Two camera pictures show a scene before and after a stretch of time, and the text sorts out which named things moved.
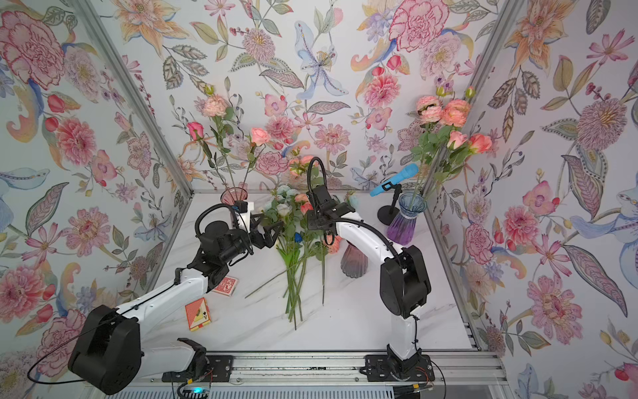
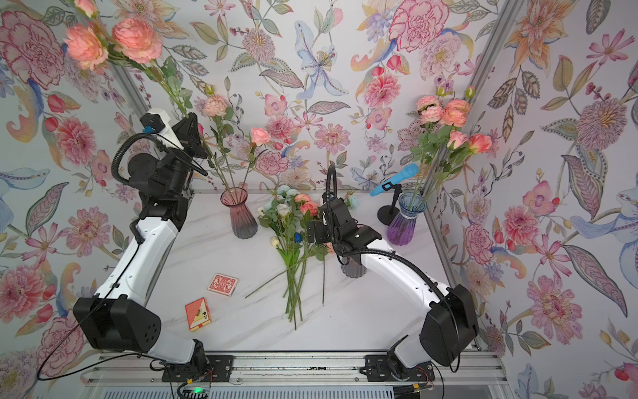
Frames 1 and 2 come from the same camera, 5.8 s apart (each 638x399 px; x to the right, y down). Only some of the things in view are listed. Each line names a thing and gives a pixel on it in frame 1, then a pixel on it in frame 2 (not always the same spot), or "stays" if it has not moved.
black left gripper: [265, 241] to [186, 132]
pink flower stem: [298, 166] to [134, 41]
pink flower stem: [429, 111] stays
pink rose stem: [259, 138] stays
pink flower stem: [212, 105] stays
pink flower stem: [455, 111] stays
